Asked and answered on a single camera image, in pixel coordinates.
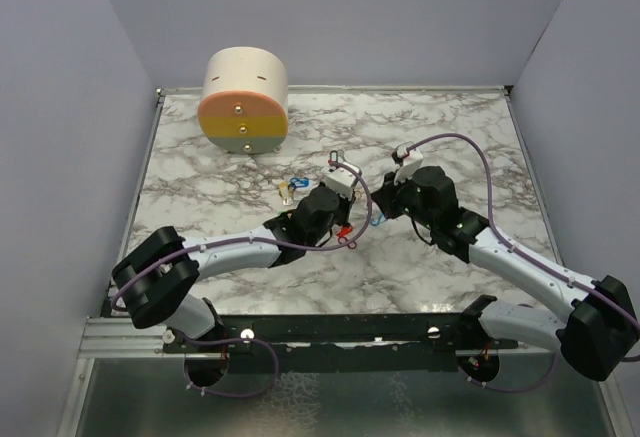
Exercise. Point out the round pastel drawer box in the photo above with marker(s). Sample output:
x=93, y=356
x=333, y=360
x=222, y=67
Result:
x=243, y=107

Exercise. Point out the red carabiner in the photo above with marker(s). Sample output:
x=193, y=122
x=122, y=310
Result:
x=352, y=245

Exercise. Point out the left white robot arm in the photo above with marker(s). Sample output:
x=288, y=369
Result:
x=155, y=279

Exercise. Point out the yellow tag key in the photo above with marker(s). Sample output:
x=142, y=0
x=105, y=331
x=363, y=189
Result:
x=286, y=192

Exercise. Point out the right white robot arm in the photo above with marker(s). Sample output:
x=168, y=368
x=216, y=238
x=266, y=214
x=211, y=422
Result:
x=587, y=321

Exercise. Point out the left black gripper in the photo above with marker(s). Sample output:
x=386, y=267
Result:
x=346, y=205

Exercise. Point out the red tag key near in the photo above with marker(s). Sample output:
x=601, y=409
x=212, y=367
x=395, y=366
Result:
x=344, y=231

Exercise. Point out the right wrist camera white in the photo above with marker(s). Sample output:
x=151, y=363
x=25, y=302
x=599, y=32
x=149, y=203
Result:
x=408, y=160

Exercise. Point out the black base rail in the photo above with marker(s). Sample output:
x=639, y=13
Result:
x=340, y=343

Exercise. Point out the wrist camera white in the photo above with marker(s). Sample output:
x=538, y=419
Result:
x=342, y=180
x=408, y=160

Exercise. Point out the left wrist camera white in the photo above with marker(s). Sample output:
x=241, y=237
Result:
x=342, y=180

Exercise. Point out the blue carabiner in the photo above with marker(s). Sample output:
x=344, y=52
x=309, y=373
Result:
x=297, y=182
x=376, y=221

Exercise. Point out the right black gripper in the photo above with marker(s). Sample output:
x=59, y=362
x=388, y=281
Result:
x=385, y=195

